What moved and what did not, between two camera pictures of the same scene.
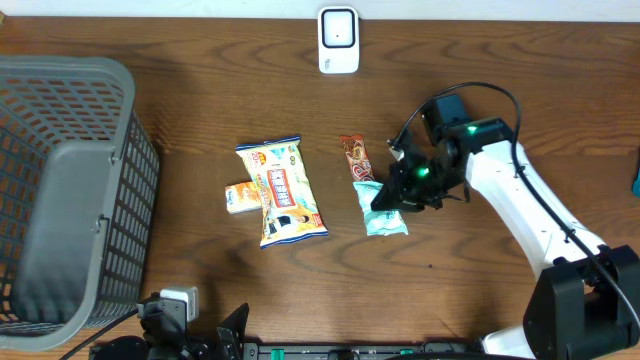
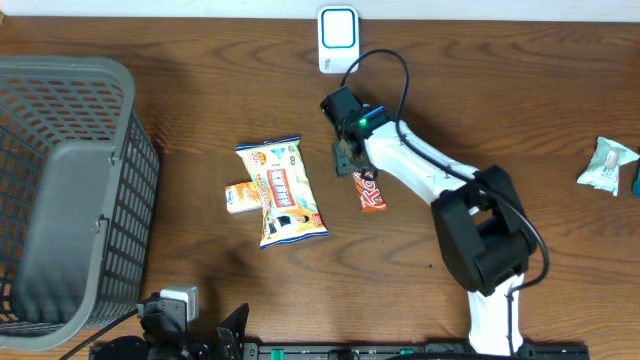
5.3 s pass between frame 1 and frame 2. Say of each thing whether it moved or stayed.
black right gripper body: moved
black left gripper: stayed
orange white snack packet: stayed
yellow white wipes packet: stayed
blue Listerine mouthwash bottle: stayed
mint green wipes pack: moved
